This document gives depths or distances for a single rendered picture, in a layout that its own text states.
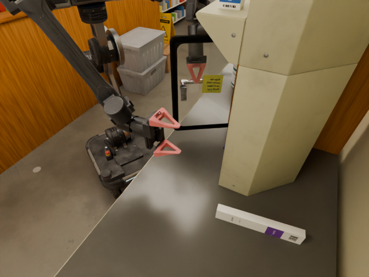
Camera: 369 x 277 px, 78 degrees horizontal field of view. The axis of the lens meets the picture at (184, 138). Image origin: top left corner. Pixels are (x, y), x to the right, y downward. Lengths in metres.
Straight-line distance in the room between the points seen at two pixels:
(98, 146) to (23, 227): 0.80
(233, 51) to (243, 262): 0.57
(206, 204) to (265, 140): 0.31
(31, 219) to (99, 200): 0.50
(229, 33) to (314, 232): 0.65
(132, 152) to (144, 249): 1.28
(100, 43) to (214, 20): 0.91
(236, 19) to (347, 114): 0.64
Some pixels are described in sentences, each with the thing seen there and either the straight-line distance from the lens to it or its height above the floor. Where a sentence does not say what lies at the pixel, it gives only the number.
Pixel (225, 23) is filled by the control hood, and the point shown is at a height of 1.50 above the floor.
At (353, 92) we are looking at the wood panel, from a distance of 1.00.
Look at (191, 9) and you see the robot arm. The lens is 0.92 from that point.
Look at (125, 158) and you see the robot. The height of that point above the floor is 0.26.
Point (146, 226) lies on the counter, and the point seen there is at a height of 0.94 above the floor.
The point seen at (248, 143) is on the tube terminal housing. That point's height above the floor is 1.19.
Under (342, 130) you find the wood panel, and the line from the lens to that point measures 1.09.
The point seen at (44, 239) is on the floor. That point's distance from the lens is 2.05.
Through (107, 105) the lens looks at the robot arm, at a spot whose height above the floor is 1.29.
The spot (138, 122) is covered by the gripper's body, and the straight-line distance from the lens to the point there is 0.68.
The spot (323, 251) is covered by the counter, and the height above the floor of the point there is 0.94.
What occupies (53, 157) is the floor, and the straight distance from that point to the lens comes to 2.56.
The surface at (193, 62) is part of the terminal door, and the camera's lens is 0.84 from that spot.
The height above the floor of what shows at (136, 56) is 0.54.
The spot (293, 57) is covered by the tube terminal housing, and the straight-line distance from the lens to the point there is 0.55.
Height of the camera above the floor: 1.65
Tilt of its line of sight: 43 degrees down
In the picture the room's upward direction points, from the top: straight up
